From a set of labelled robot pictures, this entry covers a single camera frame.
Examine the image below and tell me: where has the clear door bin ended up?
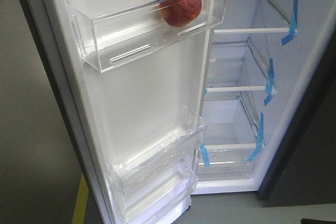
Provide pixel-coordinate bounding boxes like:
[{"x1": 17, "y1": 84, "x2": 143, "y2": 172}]
[
  {"x1": 68, "y1": 0, "x2": 227, "y2": 73},
  {"x1": 110, "y1": 105, "x2": 206, "y2": 198},
  {"x1": 121, "y1": 159, "x2": 198, "y2": 223}
]

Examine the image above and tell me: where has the fridge body white interior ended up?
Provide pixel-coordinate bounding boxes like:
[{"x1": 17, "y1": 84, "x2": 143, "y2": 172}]
[{"x1": 195, "y1": 0, "x2": 335, "y2": 195}]

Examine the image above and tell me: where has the clear upper door bin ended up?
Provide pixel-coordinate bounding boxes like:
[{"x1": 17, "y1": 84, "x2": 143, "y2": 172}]
[{"x1": 68, "y1": 0, "x2": 227, "y2": 73}]

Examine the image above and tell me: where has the red yellow apple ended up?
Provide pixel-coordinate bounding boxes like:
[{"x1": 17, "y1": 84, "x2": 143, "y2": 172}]
[{"x1": 159, "y1": 0, "x2": 202, "y2": 27}]

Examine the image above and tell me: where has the clear lower door bin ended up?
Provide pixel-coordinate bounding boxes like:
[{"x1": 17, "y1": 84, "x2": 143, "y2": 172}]
[{"x1": 121, "y1": 159, "x2": 198, "y2": 223}]

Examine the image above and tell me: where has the clear middle door bin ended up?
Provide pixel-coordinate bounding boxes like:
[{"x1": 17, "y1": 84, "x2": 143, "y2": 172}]
[{"x1": 110, "y1": 105, "x2": 206, "y2": 198}]

